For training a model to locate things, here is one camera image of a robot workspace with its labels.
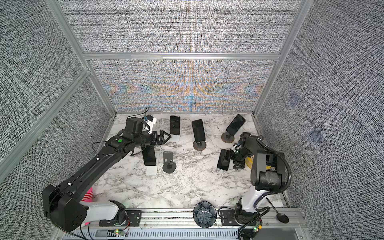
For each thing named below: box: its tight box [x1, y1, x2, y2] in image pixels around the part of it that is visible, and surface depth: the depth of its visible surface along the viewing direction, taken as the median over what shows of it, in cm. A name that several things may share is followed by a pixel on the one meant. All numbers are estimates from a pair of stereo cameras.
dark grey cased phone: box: [191, 119, 206, 143], surface depth 95 cm
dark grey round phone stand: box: [162, 151, 177, 174], surface depth 90 cm
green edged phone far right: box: [225, 114, 247, 136], surface depth 99 cm
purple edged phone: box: [170, 115, 181, 135], surface depth 99 cm
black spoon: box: [265, 197, 290, 224], surface depth 75 cm
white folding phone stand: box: [145, 166, 158, 176], surface depth 90 cm
